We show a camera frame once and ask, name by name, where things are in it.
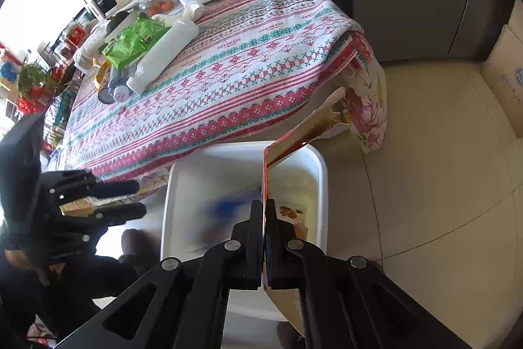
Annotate red green patterned tablecloth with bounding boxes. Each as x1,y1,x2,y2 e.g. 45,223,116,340
61,0,374,183

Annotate white plastic bin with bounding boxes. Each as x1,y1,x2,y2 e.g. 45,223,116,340
160,141,329,264

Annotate person's dark trousers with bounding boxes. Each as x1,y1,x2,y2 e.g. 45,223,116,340
0,254,144,349

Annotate white bottle with lime label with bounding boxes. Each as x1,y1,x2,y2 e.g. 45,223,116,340
126,20,200,96

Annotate yellow snack wrapper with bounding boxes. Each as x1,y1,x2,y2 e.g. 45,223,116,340
93,61,112,91

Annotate tan wrapper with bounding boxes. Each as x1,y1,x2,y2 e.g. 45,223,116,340
60,199,123,217

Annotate brown fuzzy slipper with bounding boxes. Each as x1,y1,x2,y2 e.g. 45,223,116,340
119,228,155,267

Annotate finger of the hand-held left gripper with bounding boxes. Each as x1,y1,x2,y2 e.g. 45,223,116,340
60,203,148,241
43,170,140,198

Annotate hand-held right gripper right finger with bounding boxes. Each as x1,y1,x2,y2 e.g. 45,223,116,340
265,199,475,349

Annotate green leafy plant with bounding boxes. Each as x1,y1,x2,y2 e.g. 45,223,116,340
17,64,55,97

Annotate white crumpled tissue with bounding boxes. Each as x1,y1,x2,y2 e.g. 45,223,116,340
184,1,205,23

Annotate orange brown cardboard carton piece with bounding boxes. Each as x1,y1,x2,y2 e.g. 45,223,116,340
261,86,353,337

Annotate dark green pumpkin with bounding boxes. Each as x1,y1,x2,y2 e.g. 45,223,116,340
105,11,138,38

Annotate brown cardboard box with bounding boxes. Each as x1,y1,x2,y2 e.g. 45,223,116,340
479,0,523,140

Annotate white packet with orange print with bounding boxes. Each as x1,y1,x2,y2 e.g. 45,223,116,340
277,203,310,240

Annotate cherry print cloth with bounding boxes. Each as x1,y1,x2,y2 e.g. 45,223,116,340
73,22,112,74

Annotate green snack packet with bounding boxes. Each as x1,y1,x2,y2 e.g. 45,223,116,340
101,15,173,71

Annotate floral table cover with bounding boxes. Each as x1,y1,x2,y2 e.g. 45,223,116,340
339,33,388,153

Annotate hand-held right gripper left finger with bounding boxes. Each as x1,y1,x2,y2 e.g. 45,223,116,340
53,200,264,349

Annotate black wire storage rack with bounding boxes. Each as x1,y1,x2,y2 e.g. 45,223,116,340
0,40,84,155

